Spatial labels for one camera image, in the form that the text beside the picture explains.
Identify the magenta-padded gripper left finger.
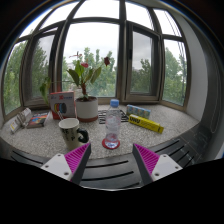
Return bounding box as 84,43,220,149
40,142,92,185

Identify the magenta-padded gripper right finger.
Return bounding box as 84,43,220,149
131,143,184,185

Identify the clear blue-capped water bottle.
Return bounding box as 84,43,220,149
104,98,122,149

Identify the flat round red coaster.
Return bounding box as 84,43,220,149
101,137,121,150

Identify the long yellow glue box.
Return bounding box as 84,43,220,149
128,113,165,135

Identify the black patterned flat pad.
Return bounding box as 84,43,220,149
98,109,129,125

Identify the potted plant in white pot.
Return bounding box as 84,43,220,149
39,51,112,123

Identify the red and white cardboard box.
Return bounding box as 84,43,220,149
48,91,77,120

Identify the brown-framed bay window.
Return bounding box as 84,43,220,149
1,0,192,116

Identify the white mug with black handle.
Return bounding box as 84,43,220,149
58,117,90,151

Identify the white power strip with cable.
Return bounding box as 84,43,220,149
9,107,33,134

